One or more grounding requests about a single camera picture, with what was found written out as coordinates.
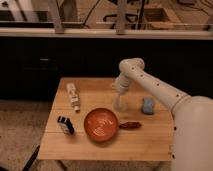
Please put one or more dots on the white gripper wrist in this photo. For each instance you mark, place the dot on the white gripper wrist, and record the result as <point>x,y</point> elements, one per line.
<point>122,84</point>

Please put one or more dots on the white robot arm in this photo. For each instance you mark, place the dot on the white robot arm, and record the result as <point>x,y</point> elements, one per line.
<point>192,148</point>

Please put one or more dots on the blue sponge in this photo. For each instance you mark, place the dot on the blue sponge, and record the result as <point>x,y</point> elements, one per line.
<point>148,106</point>

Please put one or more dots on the brown chili pepper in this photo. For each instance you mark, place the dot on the brown chili pepper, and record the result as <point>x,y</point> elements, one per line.
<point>130,125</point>

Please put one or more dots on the orange patterned bowl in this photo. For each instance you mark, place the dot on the orange patterned bowl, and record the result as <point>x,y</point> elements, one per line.
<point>101,124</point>

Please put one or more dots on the white tube bottle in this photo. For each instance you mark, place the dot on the white tube bottle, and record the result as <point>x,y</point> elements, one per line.
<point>73,97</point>

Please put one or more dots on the dark cabinet counter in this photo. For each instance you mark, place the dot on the dark cabinet counter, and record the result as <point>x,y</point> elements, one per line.
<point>33,61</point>

